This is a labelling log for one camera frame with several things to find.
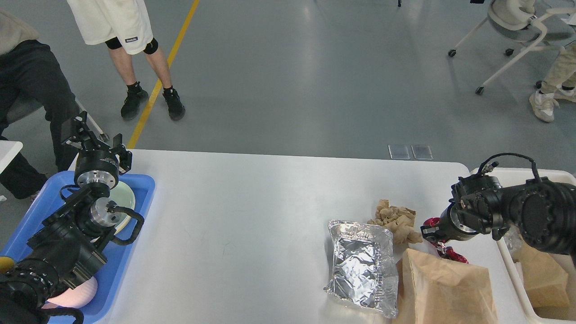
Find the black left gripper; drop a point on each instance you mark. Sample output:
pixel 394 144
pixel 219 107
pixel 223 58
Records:
pixel 95 164

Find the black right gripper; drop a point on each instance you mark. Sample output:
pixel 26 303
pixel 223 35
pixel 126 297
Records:
pixel 448 228

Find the red shiny ball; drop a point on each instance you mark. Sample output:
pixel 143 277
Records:
pixel 444 251

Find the brown paper ball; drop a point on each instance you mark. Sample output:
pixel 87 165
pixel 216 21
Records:
pixel 399 220

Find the green ceramic plate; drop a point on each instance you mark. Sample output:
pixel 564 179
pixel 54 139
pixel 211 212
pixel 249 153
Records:
pixel 123 195

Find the dark green ceramic mug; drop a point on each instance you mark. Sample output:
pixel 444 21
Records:
pixel 6 263

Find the pink ceramic mug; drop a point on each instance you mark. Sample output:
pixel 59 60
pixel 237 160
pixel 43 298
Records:
pixel 74 298

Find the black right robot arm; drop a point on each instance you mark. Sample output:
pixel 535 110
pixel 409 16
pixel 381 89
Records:
pixel 543 211

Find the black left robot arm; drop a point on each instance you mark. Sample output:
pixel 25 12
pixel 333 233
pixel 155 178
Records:
pixel 68 250

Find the white chair near person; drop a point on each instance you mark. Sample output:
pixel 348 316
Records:
pixel 92 124

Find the silver foil bag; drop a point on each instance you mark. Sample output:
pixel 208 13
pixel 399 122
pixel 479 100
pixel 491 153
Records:
pixel 363 272

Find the right floor socket plate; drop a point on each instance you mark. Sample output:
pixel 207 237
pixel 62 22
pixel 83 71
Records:
pixel 422 152

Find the floor socket plate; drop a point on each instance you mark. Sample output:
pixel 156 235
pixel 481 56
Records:
pixel 399 152
pixel 422 152

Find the left floor socket plate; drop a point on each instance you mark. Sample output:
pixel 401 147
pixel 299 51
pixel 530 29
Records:
pixel 399 152

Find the white plastic bin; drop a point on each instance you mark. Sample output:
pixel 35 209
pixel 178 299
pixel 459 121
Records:
pixel 544 315

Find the person in cream sweater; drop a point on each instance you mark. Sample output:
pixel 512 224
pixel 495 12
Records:
pixel 29 67

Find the person in white shorts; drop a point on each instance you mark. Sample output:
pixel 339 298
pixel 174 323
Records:
pixel 124 27

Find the brown paper bag in bin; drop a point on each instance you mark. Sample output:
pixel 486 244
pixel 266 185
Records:
pixel 545 281

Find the person in beige trousers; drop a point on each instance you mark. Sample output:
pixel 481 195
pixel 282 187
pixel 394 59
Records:
pixel 559 83

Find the white office chair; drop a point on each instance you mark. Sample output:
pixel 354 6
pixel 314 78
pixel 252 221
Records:
pixel 528 23

